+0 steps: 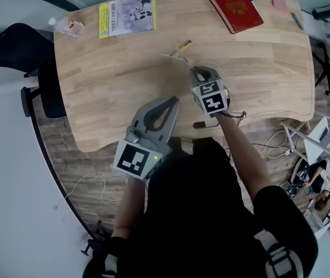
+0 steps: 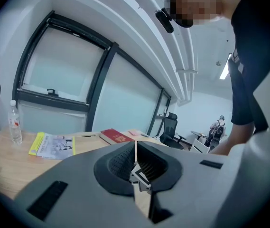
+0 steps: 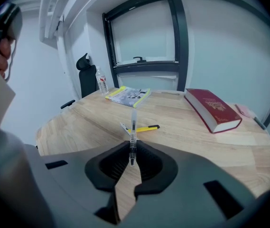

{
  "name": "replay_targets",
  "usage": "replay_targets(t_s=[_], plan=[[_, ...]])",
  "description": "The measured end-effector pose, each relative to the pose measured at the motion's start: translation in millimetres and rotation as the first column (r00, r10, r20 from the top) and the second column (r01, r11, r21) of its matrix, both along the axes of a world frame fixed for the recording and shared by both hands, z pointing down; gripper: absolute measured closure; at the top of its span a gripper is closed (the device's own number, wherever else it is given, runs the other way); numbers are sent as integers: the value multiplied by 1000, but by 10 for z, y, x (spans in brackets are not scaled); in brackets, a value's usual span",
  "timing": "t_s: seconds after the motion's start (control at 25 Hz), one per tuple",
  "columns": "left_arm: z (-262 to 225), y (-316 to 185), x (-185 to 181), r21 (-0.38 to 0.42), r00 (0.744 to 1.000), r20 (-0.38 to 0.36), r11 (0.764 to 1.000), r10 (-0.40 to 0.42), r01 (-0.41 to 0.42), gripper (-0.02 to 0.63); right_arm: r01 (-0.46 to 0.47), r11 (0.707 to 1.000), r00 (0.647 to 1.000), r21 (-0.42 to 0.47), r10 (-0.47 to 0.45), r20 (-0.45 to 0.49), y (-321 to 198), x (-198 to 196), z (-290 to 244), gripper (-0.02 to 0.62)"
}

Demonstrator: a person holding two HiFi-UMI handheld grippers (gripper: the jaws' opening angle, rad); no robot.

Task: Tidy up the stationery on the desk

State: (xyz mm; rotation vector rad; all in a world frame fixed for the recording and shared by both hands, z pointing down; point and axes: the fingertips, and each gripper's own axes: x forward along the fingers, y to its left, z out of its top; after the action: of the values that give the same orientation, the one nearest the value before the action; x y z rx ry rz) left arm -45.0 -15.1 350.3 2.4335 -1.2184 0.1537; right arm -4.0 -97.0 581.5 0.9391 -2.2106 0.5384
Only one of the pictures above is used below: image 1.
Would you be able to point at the red hardcover book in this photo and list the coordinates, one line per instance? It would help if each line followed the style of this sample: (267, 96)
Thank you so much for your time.
(234, 4)

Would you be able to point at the person's torso in black shirt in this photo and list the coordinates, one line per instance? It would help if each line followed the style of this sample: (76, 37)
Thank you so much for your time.
(196, 213)

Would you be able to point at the person's right forearm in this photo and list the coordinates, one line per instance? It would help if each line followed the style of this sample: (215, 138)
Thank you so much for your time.
(243, 155)

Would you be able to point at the white folding step stool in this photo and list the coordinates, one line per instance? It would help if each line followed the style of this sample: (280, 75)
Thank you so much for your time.
(324, 138)

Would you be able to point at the black chair base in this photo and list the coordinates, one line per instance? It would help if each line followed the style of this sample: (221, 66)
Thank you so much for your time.
(95, 242)

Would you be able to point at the grey marker pen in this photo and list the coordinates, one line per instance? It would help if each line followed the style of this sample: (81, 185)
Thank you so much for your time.
(297, 20)

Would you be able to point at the person's left forearm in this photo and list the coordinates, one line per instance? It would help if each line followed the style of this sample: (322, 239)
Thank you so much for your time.
(130, 207)

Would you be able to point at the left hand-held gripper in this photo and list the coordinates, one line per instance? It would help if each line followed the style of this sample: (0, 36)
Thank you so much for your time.
(141, 155)

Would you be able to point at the black mesh office chair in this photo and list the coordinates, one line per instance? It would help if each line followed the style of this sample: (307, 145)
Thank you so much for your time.
(16, 51)

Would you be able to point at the clear slim pen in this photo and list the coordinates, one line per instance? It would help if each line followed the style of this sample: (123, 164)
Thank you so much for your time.
(185, 58)

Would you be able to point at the yellow-edged picture book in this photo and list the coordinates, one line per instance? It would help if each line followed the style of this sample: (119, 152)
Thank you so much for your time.
(127, 14)

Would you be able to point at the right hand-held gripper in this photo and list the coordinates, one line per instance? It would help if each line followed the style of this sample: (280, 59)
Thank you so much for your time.
(211, 100)

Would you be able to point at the pink sticky note pad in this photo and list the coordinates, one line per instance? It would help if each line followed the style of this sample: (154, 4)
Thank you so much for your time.
(280, 3)

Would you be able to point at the clear plastic water bottle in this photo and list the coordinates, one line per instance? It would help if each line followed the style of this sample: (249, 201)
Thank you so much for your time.
(69, 27)

